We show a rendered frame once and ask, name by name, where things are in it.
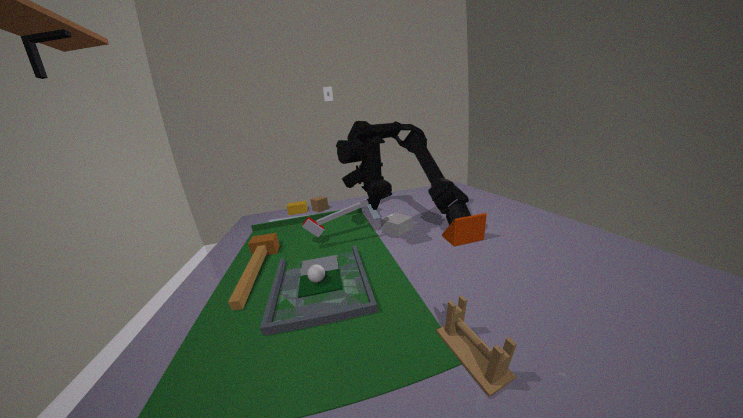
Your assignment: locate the green rectangular mat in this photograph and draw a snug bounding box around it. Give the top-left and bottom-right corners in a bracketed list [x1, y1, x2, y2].
[138, 212, 462, 418]

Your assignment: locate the white ball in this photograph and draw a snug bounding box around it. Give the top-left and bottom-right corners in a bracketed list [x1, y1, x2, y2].
[307, 265, 325, 283]

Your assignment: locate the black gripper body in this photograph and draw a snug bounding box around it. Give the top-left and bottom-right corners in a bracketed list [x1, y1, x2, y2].
[358, 159, 392, 194]

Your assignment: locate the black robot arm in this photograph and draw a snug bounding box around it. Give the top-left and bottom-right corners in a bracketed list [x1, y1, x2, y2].
[336, 121, 471, 224]

